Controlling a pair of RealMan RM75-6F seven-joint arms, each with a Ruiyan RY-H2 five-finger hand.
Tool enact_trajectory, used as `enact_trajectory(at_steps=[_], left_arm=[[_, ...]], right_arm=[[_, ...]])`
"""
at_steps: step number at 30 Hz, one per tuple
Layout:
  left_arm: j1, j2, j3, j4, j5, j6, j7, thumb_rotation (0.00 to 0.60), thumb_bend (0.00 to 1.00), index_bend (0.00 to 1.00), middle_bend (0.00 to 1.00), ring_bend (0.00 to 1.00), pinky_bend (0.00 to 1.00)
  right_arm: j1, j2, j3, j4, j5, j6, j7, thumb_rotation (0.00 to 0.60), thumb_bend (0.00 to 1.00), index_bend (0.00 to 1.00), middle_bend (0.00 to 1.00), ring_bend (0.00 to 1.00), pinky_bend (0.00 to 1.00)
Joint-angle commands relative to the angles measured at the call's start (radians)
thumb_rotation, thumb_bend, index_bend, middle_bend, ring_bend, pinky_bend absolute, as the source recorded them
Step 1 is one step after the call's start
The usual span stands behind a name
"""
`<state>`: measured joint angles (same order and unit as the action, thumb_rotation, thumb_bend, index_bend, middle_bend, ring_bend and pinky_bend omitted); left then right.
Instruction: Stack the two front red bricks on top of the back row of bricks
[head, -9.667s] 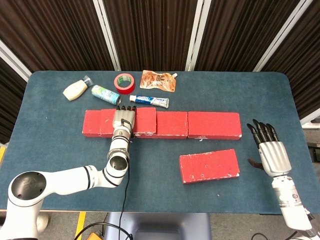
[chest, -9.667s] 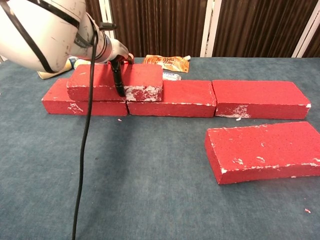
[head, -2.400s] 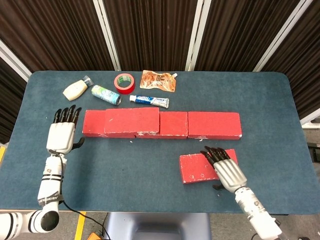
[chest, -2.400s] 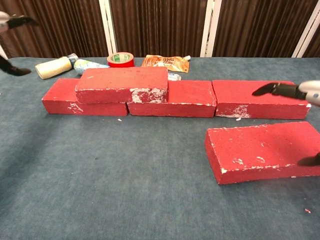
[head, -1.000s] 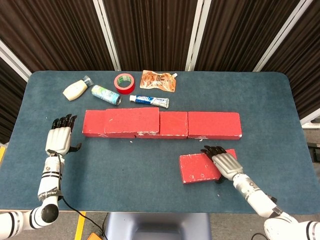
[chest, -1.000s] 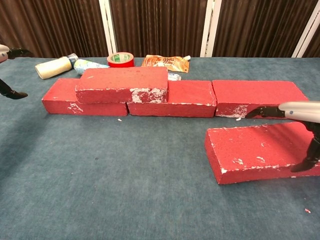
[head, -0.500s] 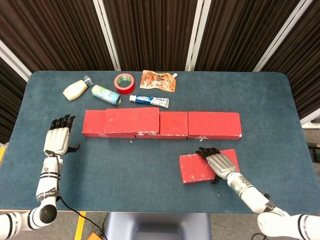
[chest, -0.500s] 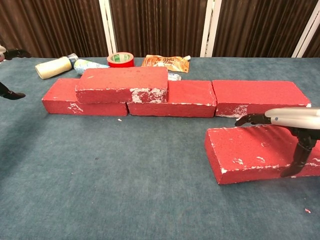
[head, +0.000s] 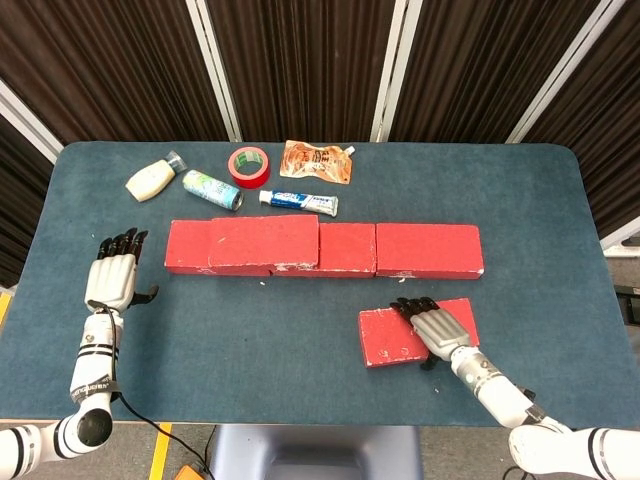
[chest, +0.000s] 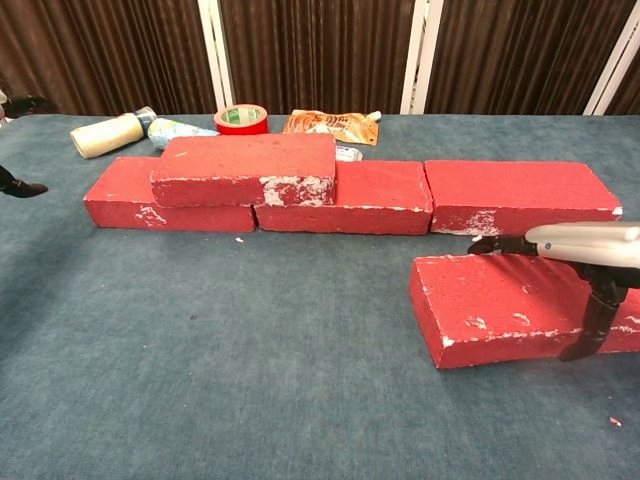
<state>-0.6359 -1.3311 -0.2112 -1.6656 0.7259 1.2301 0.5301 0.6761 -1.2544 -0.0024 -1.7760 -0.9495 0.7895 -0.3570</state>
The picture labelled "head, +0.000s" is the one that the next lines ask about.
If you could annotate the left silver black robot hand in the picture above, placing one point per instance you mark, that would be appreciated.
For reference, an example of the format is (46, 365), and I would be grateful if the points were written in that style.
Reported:
(110, 282)

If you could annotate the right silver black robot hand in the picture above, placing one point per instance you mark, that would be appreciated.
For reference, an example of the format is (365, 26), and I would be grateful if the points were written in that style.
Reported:
(440, 330)

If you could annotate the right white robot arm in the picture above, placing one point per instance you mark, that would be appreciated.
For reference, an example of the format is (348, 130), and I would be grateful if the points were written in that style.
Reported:
(500, 395)

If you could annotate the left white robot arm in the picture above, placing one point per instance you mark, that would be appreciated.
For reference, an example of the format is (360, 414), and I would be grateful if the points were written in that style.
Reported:
(95, 360)

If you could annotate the cream plastic bottle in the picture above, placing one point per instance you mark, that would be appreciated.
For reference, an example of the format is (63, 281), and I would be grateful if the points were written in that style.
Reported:
(150, 180)

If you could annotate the brown pleated partition panel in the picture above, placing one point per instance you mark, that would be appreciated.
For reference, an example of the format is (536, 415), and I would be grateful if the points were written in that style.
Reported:
(20, 200)
(610, 125)
(305, 65)
(110, 65)
(480, 65)

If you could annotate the blue felt table cover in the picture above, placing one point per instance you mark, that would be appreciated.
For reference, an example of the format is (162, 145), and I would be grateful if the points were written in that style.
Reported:
(250, 350)

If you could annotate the red tape roll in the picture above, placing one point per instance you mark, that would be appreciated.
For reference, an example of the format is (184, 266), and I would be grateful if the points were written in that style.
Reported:
(250, 177)

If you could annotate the white blue toothpaste tube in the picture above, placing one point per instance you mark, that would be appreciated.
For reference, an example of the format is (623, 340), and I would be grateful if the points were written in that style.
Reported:
(300, 201)

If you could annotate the black box on floor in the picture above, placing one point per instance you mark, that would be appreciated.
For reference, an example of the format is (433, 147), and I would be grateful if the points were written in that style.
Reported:
(631, 305)

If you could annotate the orange object on floor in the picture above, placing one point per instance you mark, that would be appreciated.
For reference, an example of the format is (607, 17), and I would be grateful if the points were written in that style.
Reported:
(189, 472)

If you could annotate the orange spout pouch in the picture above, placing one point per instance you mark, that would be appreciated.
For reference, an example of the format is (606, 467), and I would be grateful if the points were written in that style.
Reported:
(315, 162)

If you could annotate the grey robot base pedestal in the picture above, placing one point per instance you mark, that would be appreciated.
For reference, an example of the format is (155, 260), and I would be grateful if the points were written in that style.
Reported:
(320, 450)

